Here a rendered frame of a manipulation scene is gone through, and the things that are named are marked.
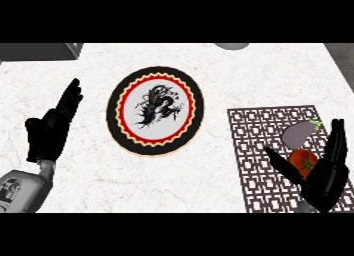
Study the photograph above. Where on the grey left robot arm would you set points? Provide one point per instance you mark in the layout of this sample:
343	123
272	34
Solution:
18	190

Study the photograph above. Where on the purple eggplant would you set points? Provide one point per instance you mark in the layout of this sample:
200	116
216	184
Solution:
300	133

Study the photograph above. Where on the grey round object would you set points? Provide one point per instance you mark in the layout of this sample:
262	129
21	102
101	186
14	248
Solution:
233	45

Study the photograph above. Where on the brown lattice placemat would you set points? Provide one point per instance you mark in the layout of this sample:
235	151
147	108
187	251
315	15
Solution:
264	160

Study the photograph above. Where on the grey box appliance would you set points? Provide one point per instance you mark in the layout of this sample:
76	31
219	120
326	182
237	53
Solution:
35	50

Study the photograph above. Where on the black red dragon plate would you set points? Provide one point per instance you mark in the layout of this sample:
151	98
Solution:
156	111

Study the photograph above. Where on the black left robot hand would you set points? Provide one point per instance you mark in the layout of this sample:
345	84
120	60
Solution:
52	128

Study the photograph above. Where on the red tomato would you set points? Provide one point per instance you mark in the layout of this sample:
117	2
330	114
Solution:
303	161

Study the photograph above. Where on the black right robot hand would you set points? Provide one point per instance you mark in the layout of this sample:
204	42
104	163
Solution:
328	180

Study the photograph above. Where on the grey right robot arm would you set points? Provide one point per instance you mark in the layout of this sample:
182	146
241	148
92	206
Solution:
306	207

